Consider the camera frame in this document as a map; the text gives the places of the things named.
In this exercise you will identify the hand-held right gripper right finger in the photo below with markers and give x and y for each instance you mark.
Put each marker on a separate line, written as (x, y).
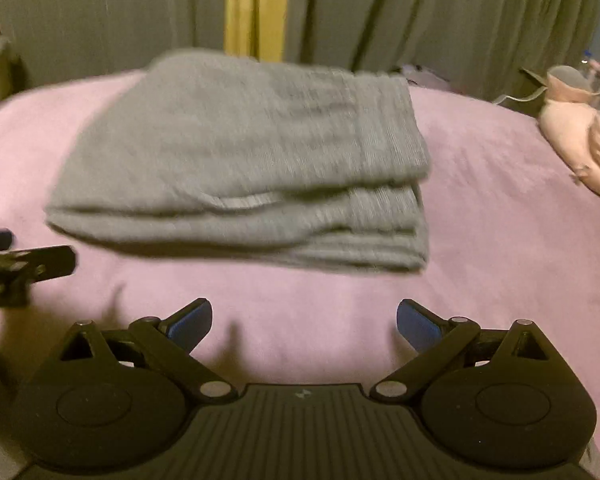
(414, 327)

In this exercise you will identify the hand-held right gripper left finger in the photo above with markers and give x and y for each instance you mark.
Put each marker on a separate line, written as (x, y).
(192, 324)

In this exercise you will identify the grey pants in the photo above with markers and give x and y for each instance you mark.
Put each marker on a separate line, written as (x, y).
(240, 160)

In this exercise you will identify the pink fleece blanket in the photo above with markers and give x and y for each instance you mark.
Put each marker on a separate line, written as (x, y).
(505, 270)

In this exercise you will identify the small pale object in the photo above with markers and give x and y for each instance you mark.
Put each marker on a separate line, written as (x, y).
(422, 76)

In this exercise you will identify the pink and grey plush toy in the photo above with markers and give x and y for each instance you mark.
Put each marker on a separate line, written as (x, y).
(575, 125)

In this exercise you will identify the grey-green curtain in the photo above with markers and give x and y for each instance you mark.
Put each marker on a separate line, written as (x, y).
(430, 15)

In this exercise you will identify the clear bottle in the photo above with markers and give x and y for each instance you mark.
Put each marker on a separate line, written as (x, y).
(587, 58)

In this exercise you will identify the yellow curtain strip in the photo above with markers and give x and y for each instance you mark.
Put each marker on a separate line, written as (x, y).
(255, 10)

